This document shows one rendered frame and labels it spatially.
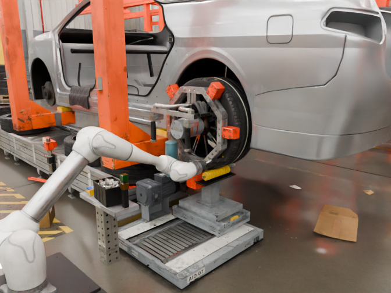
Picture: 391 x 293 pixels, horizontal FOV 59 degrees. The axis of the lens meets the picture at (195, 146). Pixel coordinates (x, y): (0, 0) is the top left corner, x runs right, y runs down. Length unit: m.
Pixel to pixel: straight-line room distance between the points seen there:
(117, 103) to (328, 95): 1.39
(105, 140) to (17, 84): 2.67
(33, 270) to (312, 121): 1.54
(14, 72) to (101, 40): 1.90
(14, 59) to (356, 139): 3.44
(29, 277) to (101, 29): 1.58
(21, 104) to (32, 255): 2.84
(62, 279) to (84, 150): 0.61
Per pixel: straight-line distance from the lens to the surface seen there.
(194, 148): 2.58
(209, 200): 2.65
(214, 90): 2.22
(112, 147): 1.69
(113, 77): 2.48
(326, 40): 1.98
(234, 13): 2.31
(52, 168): 3.75
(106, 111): 2.52
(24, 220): 1.79
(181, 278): 2.13
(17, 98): 4.26
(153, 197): 2.60
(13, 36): 4.26
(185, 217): 2.71
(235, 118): 2.24
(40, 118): 4.37
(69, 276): 1.82
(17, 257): 1.62
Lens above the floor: 1.31
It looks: 14 degrees down
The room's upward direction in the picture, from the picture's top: straight up
